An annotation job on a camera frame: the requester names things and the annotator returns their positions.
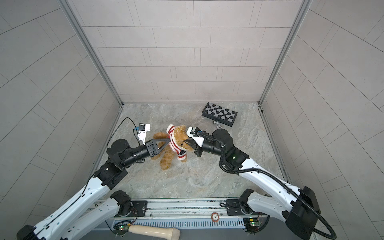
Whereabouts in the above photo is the thin black camera cable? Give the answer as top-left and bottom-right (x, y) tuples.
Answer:
(105, 116), (142, 151)

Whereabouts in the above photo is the red white striped knit sweater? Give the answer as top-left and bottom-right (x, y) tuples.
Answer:
(167, 124), (187, 162)

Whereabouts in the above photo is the black corrugated cable conduit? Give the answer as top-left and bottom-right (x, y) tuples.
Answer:
(196, 131), (337, 240)

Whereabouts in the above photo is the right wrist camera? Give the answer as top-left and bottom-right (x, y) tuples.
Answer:
(187, 127), (203, 139)

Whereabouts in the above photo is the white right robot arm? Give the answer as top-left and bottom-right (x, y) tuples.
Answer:
(187, 127), (321, 240)

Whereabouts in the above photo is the beige wooden handle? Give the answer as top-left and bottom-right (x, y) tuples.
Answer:
(128, 225), (181, 240)

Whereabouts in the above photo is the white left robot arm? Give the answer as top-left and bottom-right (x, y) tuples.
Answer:
(17, 139), (170, 240)

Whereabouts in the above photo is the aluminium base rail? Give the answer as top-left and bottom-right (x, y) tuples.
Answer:
(102, 198), (272, 232)

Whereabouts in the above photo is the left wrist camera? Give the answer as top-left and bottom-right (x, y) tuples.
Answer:
(133, 123), (151, 145)

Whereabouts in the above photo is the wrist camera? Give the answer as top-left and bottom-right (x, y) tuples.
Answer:
(133, 123), (151, 145)
(187, 127), (203, 139)

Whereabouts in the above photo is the aluminium corner profile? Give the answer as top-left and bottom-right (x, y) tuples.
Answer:
(57, 0), (124, 108)
(259, 0), (312, 107)

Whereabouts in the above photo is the aluminium corner profile right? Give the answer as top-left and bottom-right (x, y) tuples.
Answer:
(259, 0), (312, 107)

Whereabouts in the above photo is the right green circuit board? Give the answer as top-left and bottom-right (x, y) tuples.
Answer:
(243, 218), (260, 234)

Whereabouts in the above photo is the aluminium corner profile left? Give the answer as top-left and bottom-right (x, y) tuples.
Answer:
(57, 0), (124, 108)

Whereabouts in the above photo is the brown teddy bear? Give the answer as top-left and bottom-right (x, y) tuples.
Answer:
(153, 124), (194, 171)

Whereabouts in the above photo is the green circuit board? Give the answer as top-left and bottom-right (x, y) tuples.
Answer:
(243, 218), (260, 234)
(113, 221), (132, 236)

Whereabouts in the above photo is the folded black chess board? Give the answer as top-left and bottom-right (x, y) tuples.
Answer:
(202, 103), (238, 127)

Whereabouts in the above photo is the left green circuit board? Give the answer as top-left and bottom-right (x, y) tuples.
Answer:
(113, 221), (132, 236)

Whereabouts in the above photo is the round red sticker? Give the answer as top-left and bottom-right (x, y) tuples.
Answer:
(211, 212), (220, 223)

